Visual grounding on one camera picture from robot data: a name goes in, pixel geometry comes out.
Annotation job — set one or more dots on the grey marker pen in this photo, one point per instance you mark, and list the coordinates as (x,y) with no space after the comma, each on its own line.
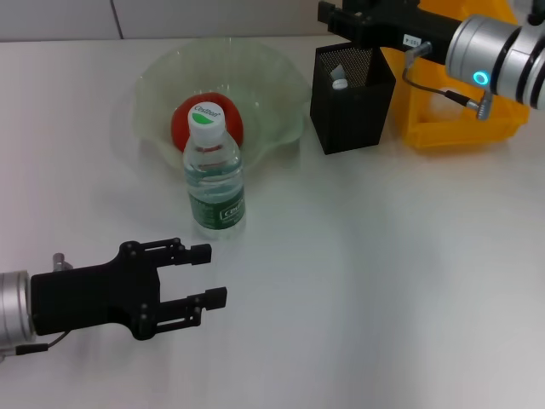
(336,70)

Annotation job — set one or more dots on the yellow plastic storage bin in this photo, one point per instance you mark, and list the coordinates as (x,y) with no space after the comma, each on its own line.
(451,134)

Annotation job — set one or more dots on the black mesh pen holder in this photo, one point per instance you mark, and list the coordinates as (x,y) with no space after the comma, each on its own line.
(349,123)

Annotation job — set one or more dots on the red-orange knitted toy orange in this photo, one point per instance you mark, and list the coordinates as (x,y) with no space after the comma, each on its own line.
(233,121)

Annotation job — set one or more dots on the green wavy glass fruit plate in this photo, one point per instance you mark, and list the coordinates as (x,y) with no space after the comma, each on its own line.
(268,85)

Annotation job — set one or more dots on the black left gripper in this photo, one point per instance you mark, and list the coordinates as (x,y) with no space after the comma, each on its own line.
(93,298)

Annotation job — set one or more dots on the clear green-label water bottle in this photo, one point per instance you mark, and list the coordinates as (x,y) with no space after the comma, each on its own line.
(215,187)

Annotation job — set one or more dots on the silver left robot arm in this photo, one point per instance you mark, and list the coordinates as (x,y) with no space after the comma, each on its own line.
(15,307)

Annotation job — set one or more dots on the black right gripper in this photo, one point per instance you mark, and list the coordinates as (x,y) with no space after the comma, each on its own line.
(391,25)

